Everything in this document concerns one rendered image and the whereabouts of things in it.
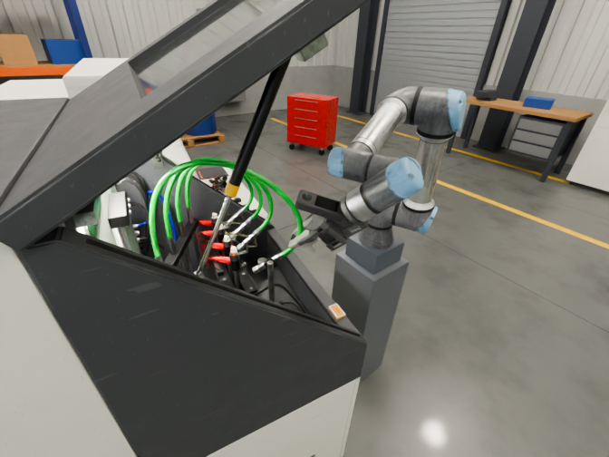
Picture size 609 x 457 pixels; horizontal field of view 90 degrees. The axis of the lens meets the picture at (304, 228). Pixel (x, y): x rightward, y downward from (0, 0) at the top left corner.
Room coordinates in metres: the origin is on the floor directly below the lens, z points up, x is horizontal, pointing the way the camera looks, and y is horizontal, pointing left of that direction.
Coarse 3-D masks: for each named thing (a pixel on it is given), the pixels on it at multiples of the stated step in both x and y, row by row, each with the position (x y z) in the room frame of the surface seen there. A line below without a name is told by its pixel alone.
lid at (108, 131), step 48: (240, 0) 0.93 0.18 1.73; (288, 0) 0.47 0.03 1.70; (336, 0) 0.43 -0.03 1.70; (144, 48) 0.98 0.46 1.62; (192, 48) 0.67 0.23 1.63; (240, 48) 0.38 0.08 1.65; (288, 48) 0.41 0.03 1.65; (96, 96) 0.64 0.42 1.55; (144, 96) 0.50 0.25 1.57; (192, 96) 0.35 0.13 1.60; (48, 144) 0.46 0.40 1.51; (96, 144) 0.31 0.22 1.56; (144, 144) 0.32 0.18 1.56; (48, 192) 0.28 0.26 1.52; (96, 192) 0.30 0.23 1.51; (0, 240) 0.25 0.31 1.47
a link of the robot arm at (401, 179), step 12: (396, 168) 0.56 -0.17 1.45; (408, 168) 0.56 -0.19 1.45; (372, 180) 0.58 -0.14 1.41; (384, 180) 0.56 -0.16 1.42; (396, 180) 0.55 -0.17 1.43; (408, 180) 0.54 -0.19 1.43; (420, 180) 0.56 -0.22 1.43; (372, 192) 0.57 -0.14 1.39; (384, 192) 0.55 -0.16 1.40; (396, 192) 0.55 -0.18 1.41; (408, 192) 0.54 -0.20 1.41; (372, 204) 0.56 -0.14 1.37; (384, 204) 0.56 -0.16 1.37
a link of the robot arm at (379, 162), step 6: (372, 156) 0.70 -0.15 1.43; (378, 156) 0.70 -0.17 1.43; (384, 156) 0.70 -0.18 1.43; (372, 162) 0.68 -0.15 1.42; (378, 162) 0.68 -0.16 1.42; (384, 162) 0.67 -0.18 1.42; (390, 162) 0.67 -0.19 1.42; (414, 162) 0.68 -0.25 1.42; (372, 168) 0.67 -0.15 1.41; (378, 168) 0.67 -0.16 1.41; (384, 168) 0.66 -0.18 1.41; (420, 168) 0.70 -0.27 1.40; (372, 174) 0.67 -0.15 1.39
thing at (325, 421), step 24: (312, 408) 0.46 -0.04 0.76; (336, 408) 0.51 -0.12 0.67; (264, 432) 0.39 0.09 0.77; (288, 432) 0.43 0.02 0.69; (312, 432) 0.47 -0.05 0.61; (336, 432) 0.52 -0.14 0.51; (216, 456) 0.33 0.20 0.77; (240, 456) 0.36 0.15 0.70; (264, 456) 0.39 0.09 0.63; (288, 456) 0.43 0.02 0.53; (312, 456) 0.47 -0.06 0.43; (336, 456) 0.53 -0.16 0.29
